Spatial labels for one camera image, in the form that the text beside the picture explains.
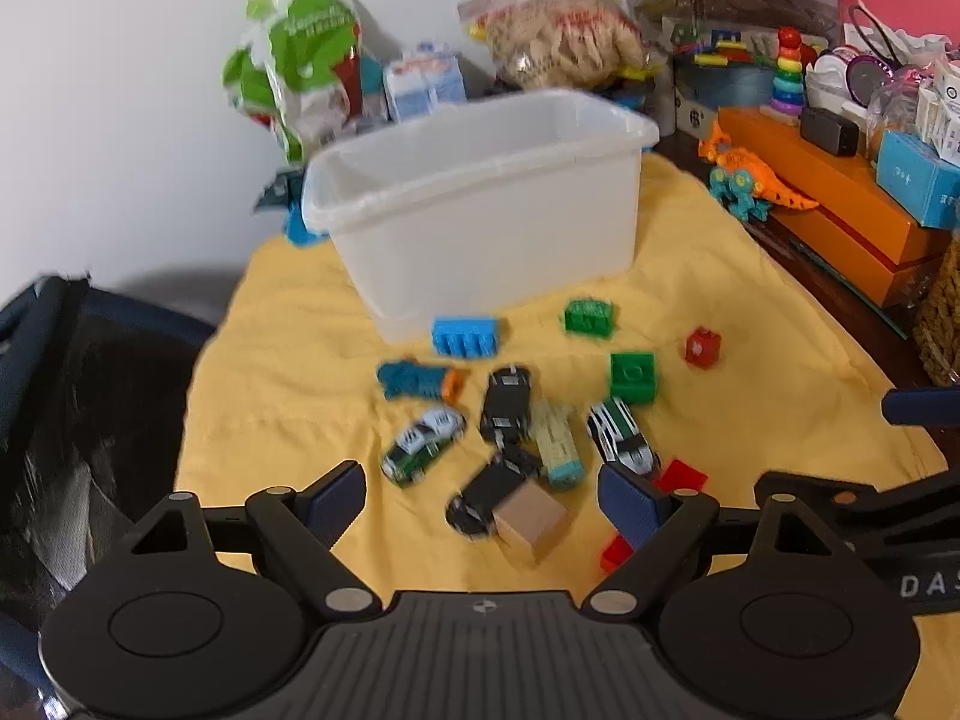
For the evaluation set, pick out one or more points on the red building block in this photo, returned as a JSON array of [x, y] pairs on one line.
[[703, 347]]

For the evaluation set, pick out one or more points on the green and white plastic bag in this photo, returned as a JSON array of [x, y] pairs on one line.
[[300, 52]]

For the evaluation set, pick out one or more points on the orange and teal toy dinosaur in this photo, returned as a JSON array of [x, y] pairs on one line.
[[757, 184]]

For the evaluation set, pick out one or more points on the clear plastic box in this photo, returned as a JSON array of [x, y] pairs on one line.
[[735, 4]]

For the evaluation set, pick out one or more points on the blue building block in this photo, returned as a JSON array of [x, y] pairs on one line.
[[465, 336]]

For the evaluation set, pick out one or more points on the blue and white package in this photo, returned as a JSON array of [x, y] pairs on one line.
[[420, 82]]

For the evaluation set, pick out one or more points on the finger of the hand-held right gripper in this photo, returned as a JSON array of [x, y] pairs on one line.
[[919, 406], [825, 499]]

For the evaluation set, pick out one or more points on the green building block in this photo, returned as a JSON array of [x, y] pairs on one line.
[[634, 379]]

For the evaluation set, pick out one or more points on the pale green toy truck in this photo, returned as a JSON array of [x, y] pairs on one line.
[[555, 441]]

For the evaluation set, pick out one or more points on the white plastic storage bin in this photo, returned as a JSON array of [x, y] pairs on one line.
[[480, 225]]

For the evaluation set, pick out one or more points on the clear bag of wooden pieces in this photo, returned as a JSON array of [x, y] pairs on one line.
[[555, 34]]

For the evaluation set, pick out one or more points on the round pink mirror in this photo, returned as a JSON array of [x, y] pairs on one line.
[[870, 81]]

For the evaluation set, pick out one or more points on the teal toy cannon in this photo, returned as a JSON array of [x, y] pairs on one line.
[[412, 381]]

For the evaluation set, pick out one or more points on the dark teal toy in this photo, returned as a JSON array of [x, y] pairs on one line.
[[277, 191]]

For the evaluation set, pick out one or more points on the green toy chest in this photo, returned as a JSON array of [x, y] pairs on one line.
[[590, 317]]

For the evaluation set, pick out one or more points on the white green striped toy car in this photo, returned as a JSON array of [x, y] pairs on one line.
[[622, 435]]

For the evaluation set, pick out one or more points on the woven basket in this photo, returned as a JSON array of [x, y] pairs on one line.
[[941, 315]]

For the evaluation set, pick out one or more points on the white labelled boxes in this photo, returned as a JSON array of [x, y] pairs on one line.
[[941, 109]]

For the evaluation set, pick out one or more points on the red flat plastic piece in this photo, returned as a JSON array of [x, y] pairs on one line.
[[616, 555], [681, 476]]

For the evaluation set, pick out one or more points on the navy box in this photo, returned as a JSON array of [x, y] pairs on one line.
[[720, 94]]

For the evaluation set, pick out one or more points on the wooden cube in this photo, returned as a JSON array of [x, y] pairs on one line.
[[529, 521]]

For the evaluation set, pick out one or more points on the light blue box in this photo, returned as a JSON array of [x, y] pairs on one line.
[[919, 180]]

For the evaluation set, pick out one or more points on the green and white toy car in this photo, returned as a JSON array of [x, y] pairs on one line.
[[420, 444]]

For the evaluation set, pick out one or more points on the small orange toy dinosaur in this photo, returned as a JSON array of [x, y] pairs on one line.
[[721, 144]]

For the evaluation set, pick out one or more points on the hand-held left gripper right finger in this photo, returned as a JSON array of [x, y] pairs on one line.
[[622, 502]]

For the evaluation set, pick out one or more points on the black speaker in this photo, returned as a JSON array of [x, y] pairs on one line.
[[829, 131]]

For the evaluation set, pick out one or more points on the blue plastic toy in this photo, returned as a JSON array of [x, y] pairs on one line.
[[301, 232]]

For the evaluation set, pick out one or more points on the yellow cloth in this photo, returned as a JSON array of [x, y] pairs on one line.
[[300, 360]]

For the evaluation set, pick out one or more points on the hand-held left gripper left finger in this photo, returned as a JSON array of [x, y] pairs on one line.
[[339, 499]]

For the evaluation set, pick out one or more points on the black toy car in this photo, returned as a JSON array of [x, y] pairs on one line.
[[506, 403], [484, 495]]

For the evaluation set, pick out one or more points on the orange box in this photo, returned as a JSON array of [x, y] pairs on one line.
[[840, 195]]

